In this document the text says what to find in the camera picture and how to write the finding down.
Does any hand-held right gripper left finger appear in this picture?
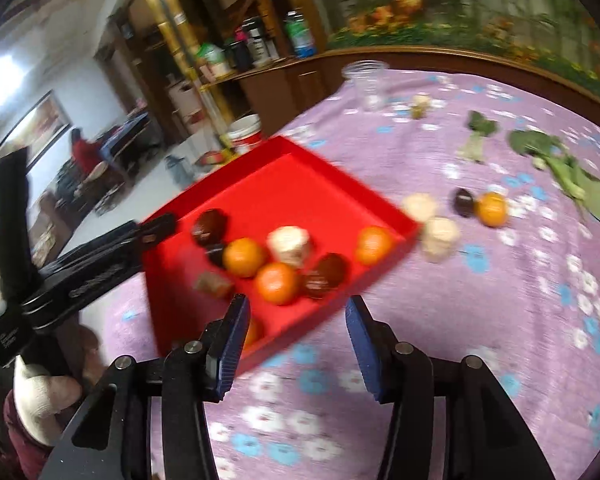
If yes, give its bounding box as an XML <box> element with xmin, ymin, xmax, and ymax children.
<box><xmin>40</xmin><ymin>292</ymin><xmax>252</xmax><ymax>480</ymax></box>

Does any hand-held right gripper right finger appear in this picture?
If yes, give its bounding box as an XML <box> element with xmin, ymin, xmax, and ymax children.
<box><xmin>345</xmin><ymin>295</ymin><xmax>556</xmax><ymax>480</ymax></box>

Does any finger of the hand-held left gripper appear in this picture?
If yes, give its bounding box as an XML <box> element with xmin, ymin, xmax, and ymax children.
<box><xmin>137</xmin><ymin>212</ymin><xmax>177</xmax><ymax>256</ymax></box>

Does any orange mandarin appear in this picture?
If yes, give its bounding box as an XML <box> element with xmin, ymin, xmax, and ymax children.
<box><xmin>355</xmin><ymin>226</ymin><xmax>396</xmax><ymax>267</ymax></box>
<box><xmin>254</xmin><ymin>261</ymin><xmax>301</xmax><ymax>306</ymax></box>
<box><xmin>476</xmin><ymin>192</ymin><xmax>509</xmax><ymax>227</ymax></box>
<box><xmin>222</xmin><ymin>237</ymin><xmax>267</xmax><ymax>278</ymax></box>
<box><xmin>242</xmin><ymin>317</ymin><xmax>262</xmax><ymax>351</ymax></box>

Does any red plastic tray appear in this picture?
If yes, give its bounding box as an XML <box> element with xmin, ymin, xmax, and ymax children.
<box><xmin>141</xmin><ymin>135</ymin><xmax>421</xmax><ymax>376</ymax></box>

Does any person's left forearm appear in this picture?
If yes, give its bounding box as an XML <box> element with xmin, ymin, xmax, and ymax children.
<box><xmin>2</xmin><ymin>360</ymin><xmax>83</xmax><ymax>461</ymax></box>

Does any person's left hand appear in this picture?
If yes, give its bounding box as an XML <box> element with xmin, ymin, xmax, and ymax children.
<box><xmin>77</xmin><ymin>327</ymin><xmax>106</xmax><ymax>386</ymax></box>

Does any dark folding table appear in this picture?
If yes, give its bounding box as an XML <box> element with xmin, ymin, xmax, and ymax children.
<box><xmin>100</xmin><ymin>112</ymin><xmax>151</xmax><ymax>161</ymax></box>

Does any purple floral tablecloth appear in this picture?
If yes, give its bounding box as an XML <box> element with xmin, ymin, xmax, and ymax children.
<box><xmin>77</xmin><ymin>67</ymin><xmax>600</xmax><ymax>480</ymax></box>

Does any white red bucket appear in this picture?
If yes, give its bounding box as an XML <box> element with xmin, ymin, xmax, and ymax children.
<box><xmin>227</xmin><ymin>114</ymin><xmax>263</xmax><ymax>156</ymax></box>

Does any green white packet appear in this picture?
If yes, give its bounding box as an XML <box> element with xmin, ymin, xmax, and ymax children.
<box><xmin>196</xmin><ymin>42</ymin><xmax>231</xmax><ymax>81</ymax></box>

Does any wooden side cabinet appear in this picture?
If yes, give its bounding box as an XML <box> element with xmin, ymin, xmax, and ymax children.
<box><xmin>200</xmin><ymin>52</ymin><xmax>343</xmax><ymax>128</ymax></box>

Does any black mug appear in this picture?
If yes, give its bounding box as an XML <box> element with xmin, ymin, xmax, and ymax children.
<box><xmin>227</xmin><ymin>40</ymin><xmax>253</xmax><ymax>72</ymax></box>

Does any silver black thermos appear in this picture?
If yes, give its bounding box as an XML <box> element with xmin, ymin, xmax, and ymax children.
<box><xmin>244</xmin><ymin>17</ymin><xmax>273</xmax><ymax>67</ymax></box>

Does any green label plastic bottle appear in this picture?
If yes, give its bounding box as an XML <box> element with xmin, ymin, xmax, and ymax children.
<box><xmin>284</xmin><ymin>9</ymin><xmax>317</xmax><ymax>58</ymax></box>

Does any small bok choy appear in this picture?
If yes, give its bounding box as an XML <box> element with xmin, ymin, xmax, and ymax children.
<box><xmin>457</xmin><ymin>110</ymin><xmax>501</xmax><ymax>163</ymax></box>

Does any clear plastic cup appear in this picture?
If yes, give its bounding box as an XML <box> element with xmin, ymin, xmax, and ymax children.
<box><xmin>342</xmin><ymin>60</ymin><xmax>390</xmax><ymax>112</ymax></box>

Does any leafy green vegetable bunch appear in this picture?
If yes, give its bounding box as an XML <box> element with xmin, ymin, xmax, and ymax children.
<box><xmin>509</xmin><ymin>129</ymin><xmax>600</xmax><ymax>228</ymax></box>

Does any flower garden mural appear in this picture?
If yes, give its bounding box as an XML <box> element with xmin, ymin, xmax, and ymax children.
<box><xmin>300</xmin><ymin>0</ymin><xmax>600</xmax><ymax>91</ymax></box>

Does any framed wall picture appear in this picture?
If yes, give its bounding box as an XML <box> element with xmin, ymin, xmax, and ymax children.
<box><xmin>0</xmin><ymin>90</ymin><xmax>73</xmax><ymax>163</ymax></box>

